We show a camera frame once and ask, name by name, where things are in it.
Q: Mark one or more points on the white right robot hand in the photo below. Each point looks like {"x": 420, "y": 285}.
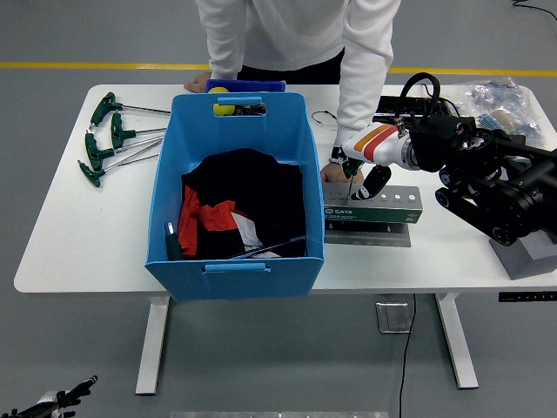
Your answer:
{"x": 383, "y": 143}

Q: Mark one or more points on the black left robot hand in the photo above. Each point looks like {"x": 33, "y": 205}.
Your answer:
{"x": 74, "y": 392}

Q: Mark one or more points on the person's right hand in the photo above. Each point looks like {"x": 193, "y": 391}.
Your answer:
{"x": 198, "y": 85}

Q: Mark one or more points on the person's left hand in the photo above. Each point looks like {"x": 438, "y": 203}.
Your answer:
{"x": 333, "y": 174}

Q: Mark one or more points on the green and grey tool stand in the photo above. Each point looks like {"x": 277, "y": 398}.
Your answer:
{"x": 370, "y": 214}

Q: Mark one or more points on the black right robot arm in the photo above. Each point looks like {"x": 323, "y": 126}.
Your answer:
{"x": 500, "y": 191}

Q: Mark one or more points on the person's left forearm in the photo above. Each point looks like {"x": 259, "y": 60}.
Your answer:
{"x": 363, "y": 96}

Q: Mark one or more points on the large blue plastic box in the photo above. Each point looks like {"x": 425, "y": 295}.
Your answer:
{"x": 239, "y": 278}

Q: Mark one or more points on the yellow ball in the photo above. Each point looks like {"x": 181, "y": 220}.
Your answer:
{"x": 223, "y": 109}

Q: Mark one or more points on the black plastic tray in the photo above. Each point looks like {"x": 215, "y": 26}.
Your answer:
{"x": 418, "y": 106}

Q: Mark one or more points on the small dark blue bin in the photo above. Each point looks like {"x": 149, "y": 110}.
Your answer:
{"x": 252, "y": 85}

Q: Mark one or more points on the black and red clothing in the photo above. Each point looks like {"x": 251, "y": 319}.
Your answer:
{"x": 261, "y": 187}

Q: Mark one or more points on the white table leg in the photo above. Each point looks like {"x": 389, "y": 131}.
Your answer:
{"x": 152, "y": 348}
{"x": 457, "y": 344}

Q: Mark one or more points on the person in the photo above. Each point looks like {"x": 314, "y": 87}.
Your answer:
{"x": 296, "y": 30}

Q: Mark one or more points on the clear bag of small parts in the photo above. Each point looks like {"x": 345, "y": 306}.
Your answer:
{"x": 496, "y": 98}

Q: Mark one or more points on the metal floor plate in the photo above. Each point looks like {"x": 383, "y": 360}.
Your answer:
{"x": 391, "y": 318}

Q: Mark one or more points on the grey block with square recess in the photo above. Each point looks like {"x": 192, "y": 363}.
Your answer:
{"x": 533, "y": 261}

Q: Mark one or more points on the black table control panel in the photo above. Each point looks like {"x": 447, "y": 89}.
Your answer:
{"x": 526, "y": 297}

